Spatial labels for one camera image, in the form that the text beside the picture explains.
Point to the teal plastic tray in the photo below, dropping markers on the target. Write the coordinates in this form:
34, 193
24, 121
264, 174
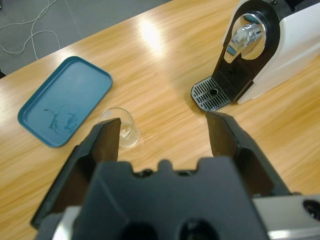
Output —
65, 100

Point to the clear drinking glass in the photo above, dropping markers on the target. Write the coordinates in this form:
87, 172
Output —
130, 132

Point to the white coffee machine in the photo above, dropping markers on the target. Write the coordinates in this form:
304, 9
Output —
282, 57

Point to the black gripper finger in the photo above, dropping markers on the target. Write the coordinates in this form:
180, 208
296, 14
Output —
82, 170
250, 165

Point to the metal drip tray grille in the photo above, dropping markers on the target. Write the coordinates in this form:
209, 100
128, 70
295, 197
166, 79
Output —
210, 97

